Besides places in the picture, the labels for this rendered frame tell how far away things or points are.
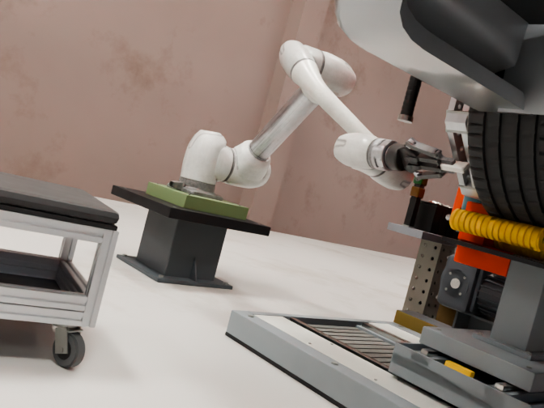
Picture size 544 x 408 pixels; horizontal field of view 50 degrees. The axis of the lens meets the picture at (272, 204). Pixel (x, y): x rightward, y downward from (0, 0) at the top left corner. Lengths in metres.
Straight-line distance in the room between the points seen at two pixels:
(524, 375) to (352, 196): 5.67
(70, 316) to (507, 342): 1.05
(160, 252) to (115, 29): 2.97
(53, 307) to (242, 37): 4.71
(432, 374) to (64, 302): 0.85
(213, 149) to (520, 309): 1.38
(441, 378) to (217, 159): 1.37
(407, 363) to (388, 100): 5.88
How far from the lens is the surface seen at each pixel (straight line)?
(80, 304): 1.27
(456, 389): 1.47
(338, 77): 2.22
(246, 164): 2.49
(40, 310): 1.26
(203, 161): 2.44
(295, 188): 6.33
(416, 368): 1.53
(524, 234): 1.53
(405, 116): 1.74
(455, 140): 1.57
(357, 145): 1.72
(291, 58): 2.12
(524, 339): 1.62
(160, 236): 2.45
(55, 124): 4.93
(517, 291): 1.63
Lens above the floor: 0.47
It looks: 2 degrees down
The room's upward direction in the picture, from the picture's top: 15 degrees clockwise
